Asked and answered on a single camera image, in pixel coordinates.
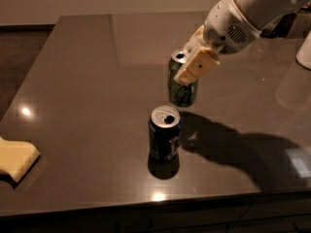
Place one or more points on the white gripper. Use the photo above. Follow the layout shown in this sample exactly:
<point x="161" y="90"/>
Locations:
<point x="226" y="28"/>

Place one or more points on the green soda can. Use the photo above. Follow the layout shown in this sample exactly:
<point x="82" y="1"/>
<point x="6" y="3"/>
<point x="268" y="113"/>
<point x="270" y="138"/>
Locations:
<point x="179" y="95"/>

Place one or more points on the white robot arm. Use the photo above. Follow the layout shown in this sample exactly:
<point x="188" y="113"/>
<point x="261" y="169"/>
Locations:
<point x="260" y="13"/>

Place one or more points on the blue pepsi can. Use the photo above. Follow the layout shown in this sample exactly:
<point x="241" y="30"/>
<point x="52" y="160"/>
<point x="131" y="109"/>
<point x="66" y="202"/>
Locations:
<point x="164" y="133"/>

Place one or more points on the yellow sponge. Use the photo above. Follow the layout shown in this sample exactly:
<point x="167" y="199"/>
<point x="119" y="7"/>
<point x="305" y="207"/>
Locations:
<point x="16" y="158"/>

